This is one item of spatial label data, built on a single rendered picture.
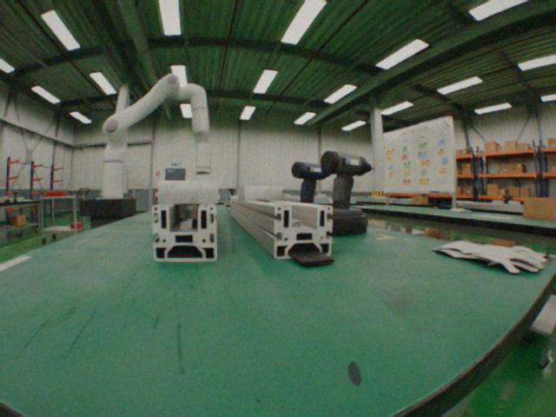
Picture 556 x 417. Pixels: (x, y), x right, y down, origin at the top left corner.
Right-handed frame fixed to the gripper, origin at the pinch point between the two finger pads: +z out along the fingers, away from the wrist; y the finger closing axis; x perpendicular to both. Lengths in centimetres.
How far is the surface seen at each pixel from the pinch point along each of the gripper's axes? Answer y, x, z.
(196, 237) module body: -2, 99, 2
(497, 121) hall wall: -1041, -303, -335
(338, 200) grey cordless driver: -36, 79, -3
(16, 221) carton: 483, -328, 50
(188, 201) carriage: 0, 92, -3
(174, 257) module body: 2, 99, 5
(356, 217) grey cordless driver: -41, 80, 1
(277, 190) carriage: -23, 67, -5
